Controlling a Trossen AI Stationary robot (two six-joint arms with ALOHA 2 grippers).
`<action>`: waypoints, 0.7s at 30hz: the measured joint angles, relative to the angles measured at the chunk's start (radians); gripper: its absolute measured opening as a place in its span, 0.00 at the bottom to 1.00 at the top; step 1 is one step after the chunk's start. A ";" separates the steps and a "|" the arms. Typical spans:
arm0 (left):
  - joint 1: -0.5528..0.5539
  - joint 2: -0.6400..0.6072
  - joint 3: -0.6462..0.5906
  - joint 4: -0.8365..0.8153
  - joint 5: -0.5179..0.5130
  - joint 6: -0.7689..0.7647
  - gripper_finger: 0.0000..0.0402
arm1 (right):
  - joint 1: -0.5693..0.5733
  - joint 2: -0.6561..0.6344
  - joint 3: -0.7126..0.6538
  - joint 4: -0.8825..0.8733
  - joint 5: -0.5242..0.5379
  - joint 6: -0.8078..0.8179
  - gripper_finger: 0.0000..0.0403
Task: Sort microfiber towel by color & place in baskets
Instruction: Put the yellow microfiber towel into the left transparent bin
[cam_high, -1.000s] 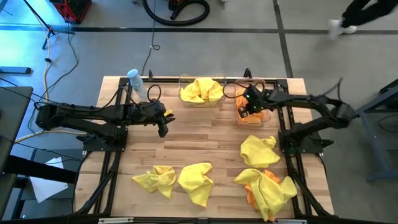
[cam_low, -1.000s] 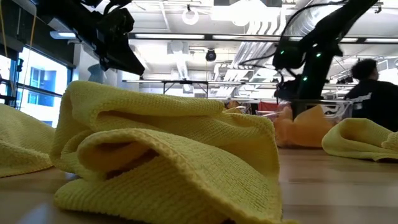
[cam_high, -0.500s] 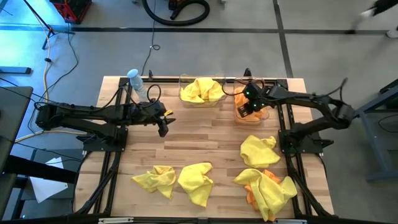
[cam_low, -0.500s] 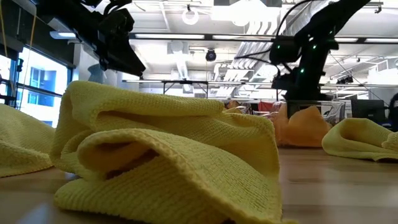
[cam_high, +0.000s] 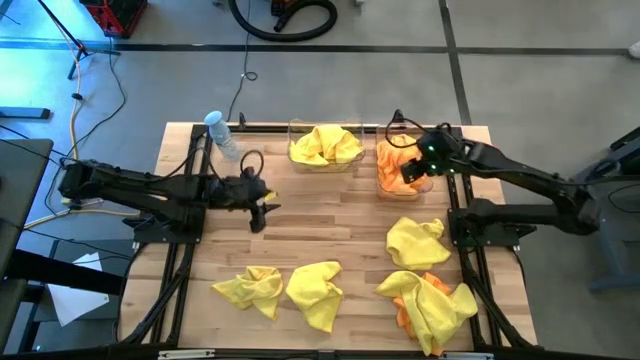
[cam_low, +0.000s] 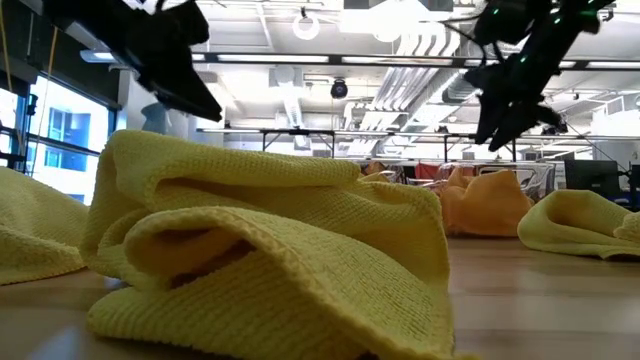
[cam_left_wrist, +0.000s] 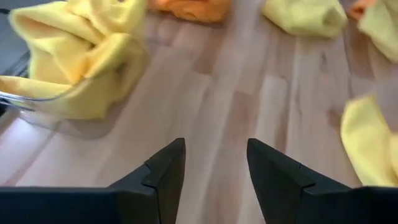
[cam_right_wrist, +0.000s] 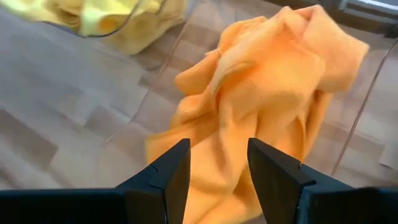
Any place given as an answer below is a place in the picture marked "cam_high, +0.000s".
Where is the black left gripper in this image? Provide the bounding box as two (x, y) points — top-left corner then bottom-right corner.
(231, 174), (282, 234)

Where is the yellow microfiber towel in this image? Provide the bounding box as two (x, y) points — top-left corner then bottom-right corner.
(288, 123), (364, 168)
(285, 260), (345, 334)
(385, 216), (452, 271)
(210, 265), (285, 321)
(374, 270), (479, 357)

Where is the clear plastic basket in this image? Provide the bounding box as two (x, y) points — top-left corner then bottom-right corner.
(374, 123), (435, 202)
(287, 118), (367, 175)

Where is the pale blue air freshener bottle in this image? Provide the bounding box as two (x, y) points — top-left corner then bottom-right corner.
(203, 110), (241, 162)

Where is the black desk leg beam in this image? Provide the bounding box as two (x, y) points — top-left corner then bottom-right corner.
(7, 248), (124, 296)

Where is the white paper sheet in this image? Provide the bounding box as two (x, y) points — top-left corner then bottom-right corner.
(47, 252), (110, 327)

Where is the black tripod stand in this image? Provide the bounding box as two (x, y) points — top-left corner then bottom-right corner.
(37, 0), (121, 81)

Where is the red and black toolbox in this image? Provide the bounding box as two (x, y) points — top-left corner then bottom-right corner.
(79, 0), (149, 39)

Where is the dark grey desk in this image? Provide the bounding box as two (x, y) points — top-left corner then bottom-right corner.
(0, 138), (55, 276)

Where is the grey metal foot bar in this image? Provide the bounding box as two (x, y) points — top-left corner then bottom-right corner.
(0, 106), (52, 120)

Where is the silver metal bracket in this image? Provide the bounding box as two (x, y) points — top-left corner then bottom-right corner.
(439, 351), (496, 360)
(157, 348), (216, 360)

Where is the black floor cable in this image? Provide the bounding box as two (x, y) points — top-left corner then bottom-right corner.
(225, 0), (259, 124)

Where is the black vacuum hose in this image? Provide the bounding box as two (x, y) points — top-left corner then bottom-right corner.
(227, 0), (339, 44)

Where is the blue grey metal table frame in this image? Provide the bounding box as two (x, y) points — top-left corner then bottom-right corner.
(574, 127), (640, 294)

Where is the yellow floor cable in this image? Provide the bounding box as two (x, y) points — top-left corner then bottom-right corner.
(22, 19), (144, 230)

